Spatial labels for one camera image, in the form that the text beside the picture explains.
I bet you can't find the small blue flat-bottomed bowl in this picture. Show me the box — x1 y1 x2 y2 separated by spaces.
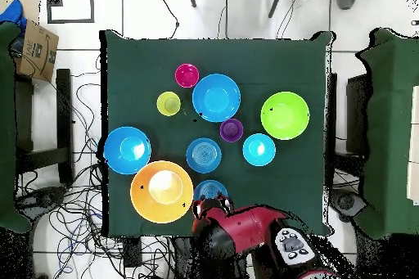
193 179 229 202
186 137 223 174

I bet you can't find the large blue plastic bowl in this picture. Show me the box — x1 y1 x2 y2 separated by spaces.
103 126 152 176
191 73 242 124

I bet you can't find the red plastic cup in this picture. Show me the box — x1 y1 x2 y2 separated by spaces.
173 63 200 89

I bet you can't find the large yellow plastic bowl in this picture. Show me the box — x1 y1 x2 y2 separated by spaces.
129 160 195 225

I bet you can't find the small teal plastic bowl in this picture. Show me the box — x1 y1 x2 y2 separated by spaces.
242 133 277 168

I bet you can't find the purple plastic cup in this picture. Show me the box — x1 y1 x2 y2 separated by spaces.
219 118 245 143

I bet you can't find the black floor box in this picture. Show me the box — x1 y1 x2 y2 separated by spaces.
123 237 143 268

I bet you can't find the yellow ribbed plastic cup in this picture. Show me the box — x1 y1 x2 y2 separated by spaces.
155 91 182 117

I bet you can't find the large green plastic bowl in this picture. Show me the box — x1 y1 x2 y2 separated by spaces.
260 91 311 141

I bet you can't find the dark green tablecloth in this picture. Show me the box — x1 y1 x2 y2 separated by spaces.
99 29 335 237

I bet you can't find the green cloth on side table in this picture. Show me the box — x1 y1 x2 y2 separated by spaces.
0 21 33 234
354 27 419 241

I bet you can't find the printed cardboard box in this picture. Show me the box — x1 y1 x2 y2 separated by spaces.
14 19 61 83

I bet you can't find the plain cardboard box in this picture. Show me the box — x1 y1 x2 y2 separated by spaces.
0 0 41 25

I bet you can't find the blue bag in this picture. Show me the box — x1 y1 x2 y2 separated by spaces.
0 0 28 33

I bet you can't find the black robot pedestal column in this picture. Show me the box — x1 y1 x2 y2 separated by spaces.
173 236 194 279

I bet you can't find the tangle of floor cables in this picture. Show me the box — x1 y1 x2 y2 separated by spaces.
16 52 171 279

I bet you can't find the black stool frame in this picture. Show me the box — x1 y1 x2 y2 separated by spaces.
14 68 74 184

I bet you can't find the black floor cable with knot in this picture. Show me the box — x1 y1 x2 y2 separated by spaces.
158 0 180 39

